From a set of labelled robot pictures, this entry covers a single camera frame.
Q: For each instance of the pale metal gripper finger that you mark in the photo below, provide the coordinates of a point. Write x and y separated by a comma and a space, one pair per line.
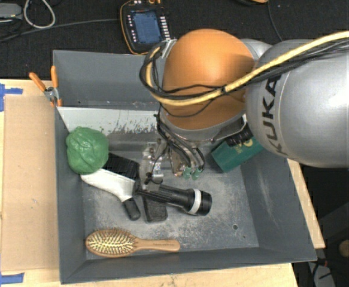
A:
152, 181
150, 157

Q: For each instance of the dark grey sponge block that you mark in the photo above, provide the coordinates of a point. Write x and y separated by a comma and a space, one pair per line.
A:
156, 211

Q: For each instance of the black flashlight with white band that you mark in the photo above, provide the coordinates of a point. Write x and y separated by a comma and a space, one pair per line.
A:
189, 199

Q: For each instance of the dark green box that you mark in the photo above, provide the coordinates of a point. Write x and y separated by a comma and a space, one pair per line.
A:
234, 157

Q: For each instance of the green toy lettuce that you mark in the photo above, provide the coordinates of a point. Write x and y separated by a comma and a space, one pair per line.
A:
86, 150

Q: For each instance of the grey metal bin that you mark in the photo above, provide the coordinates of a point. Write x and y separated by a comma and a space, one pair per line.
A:
228, 208

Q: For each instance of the wooden hairbrush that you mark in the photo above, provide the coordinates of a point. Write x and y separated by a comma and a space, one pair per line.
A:
114, 243

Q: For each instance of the brown cardboard board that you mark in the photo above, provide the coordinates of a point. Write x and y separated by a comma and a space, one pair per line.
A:
27, 184

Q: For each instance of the black cylinder on white bracket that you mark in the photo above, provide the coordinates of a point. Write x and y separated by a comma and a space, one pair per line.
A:
242, 136

